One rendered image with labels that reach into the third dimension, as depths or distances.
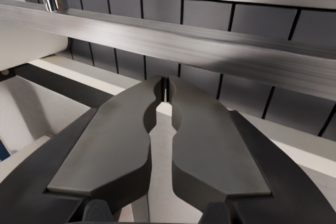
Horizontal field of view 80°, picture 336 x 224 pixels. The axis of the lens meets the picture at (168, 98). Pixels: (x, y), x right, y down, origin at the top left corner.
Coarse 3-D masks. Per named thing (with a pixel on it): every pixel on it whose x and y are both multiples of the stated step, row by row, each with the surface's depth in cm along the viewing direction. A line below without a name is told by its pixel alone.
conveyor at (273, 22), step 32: (32, 0) 25; (96, 0) 19; (128, 0) 17; (160, 0) 16; (192, 0) 15; (256, 32) 13; (288, 32) 13; (320, 32) 12; (96, 64) 24; (128, 64) 21; (160, 64) 19; (224, 96) 17; (256, 96) 16; (288, 96) 14; (320, 128) 14
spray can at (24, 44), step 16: (0, 32) 18; (16, 32) 19; (32, 32) 20; (48, 32) 21; (0, 48) 18; (16, 48) 19; (32, 48) 21; (48, 48) 22; (64, 48) 24; (0, 64) 19; (16, 64) 21
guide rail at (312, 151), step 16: (48, 64) 23; (64, 64) 22; (80, 64) 22; (80, 80) 21; (96, 80) 19; (112, 80) 19; (128, 80) 19; (240, 112) 15; (272, 128) 14; (288, 128) 14; (288, 144) 12; (304, 144) 12; (320, 144) 12; (304, 160) 12; (320, 160) 12
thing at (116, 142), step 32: (128, 96) 10; (160, 96) 12; (96, 128) 8; (128, 128) 8; (64, 160) 6; (96, 160) 6; (128, 160) 6; (64, 192) 6; (96, 192) 6; (128, 192) 6
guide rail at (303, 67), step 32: (0, 0) 14; (64, 32) 11; (96, 32) 10; (128, 32) 9; (160, 32) 8; (192, 32) 7; (224, 32) 8; (192, 64) 8; (224, 64) 7; (256, 64) 6; (288, 64) 6; (320, 64) 6; (320, 96) 6
